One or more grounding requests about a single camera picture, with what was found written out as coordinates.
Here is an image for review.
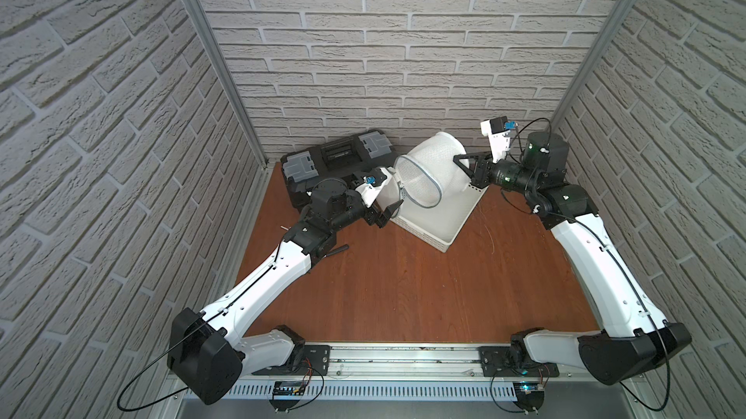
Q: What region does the left controller board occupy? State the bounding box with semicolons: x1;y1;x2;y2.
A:
269;381;315;412

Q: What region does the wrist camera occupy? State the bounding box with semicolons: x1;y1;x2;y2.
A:
480;116;518;164
355;167;394;209

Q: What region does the black handled hammer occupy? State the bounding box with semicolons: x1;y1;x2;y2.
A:
312;244;350;265

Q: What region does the controller board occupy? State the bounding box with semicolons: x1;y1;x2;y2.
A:
269;381;315;412
513;383;545;414

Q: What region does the right aluminium corner post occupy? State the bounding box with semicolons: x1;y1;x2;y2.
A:
551;0;638;129

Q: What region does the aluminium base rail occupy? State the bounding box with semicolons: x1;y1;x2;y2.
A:
149;341;659;418

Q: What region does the left aluminium corner post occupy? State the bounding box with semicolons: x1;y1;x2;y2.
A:
182;0;268;169

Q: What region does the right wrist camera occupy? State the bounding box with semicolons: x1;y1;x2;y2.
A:
480;116;518;164

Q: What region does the right controller board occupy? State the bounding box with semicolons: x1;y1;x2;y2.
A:
513;383;545;414

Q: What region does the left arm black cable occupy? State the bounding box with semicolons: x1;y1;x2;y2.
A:
115;307;225;413

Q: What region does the aluminium corner post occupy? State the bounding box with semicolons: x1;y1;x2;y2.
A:
551;0;638;129
182;0;268;169

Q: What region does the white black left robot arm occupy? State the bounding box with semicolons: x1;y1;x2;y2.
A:
167;156;445;405

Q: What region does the white perforated plastic basket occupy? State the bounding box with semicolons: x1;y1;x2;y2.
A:
392;186;486;253

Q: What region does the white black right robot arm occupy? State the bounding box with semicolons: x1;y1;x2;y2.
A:
470;127;692;385

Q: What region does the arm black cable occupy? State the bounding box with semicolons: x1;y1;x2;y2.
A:
115;307;225;413
617;301;672;413

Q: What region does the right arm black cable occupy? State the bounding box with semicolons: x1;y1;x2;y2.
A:
617;301;672;413

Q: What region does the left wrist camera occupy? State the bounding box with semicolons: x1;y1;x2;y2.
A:
355;167;394;209

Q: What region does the black plastic toolbox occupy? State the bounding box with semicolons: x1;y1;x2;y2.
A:
281;130;397;212

